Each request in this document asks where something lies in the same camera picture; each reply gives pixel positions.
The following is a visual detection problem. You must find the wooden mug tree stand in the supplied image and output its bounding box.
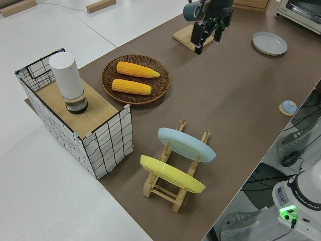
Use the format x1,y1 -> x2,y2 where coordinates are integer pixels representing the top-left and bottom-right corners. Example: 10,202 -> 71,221
173,0 -> 215,51

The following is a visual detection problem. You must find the blunt yellow corn cob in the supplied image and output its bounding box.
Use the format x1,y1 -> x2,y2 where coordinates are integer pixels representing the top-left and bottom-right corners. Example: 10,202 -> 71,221
111,79 -> 152,96

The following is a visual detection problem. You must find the light blue plate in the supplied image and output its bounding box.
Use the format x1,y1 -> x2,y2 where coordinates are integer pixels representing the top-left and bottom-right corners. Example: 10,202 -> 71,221
157,127 -> 217,164

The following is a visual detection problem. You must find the wooden board lid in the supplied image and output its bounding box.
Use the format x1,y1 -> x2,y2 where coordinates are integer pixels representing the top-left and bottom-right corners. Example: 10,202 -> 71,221
34,80 -> 119,139

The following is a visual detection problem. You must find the wooden drawer cabinet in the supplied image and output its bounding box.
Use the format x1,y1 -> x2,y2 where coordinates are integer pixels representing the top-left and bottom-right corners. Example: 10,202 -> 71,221
232,0 -> 272,12

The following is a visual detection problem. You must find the white cylinder bottle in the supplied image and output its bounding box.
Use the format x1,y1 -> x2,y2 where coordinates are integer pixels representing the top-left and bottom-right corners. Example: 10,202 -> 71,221
48,52 -> 89,115

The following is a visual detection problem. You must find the yellow plate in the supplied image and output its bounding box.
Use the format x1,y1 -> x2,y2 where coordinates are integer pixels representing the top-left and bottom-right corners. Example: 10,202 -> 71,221
139,155 -> 207,195

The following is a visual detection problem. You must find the blue bell on wooden base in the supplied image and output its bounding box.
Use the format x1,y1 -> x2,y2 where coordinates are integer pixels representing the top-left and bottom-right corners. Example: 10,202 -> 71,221
279,100 -> 298,116

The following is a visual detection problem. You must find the black floor cable bundle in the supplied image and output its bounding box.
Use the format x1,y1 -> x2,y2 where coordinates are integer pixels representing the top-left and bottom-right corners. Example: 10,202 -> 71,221
280,150 -> 305,168

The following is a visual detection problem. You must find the black wire basket with liner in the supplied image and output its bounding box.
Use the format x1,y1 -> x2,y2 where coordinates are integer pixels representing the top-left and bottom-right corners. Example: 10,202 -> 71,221
14,47 -> 134,180

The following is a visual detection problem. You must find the gray round plate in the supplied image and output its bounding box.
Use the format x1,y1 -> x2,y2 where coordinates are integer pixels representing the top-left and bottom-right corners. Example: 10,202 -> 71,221
252,31 -> 288,57

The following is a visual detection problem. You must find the pointed yellow corn cob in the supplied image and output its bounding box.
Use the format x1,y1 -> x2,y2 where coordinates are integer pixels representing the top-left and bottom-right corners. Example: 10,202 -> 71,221
116,61 -> 161,79

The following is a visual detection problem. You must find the wooden plate rack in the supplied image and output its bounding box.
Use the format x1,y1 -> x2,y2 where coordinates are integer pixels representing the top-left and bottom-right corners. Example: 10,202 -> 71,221
142,117 -> 212,213

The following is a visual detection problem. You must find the wooden block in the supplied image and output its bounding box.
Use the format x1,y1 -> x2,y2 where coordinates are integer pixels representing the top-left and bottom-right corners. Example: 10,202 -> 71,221
0,0 -> 37,18
86,0 -> 116,14

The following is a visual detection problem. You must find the dark teal mug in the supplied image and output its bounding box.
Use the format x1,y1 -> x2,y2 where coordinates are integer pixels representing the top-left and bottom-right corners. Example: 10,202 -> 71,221
183,1 -> 204,22

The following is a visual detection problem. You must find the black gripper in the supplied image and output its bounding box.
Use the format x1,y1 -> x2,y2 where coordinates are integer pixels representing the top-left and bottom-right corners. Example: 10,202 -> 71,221
190,10 -> 233,55

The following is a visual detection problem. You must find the white toaster oven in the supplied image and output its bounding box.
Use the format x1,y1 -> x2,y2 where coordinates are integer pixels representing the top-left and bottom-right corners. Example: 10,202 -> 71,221
274,0 -> 321,32

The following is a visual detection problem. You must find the brown wicker basket tray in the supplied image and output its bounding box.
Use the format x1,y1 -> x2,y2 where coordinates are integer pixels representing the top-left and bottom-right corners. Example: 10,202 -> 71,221
101,54 -> 171,105

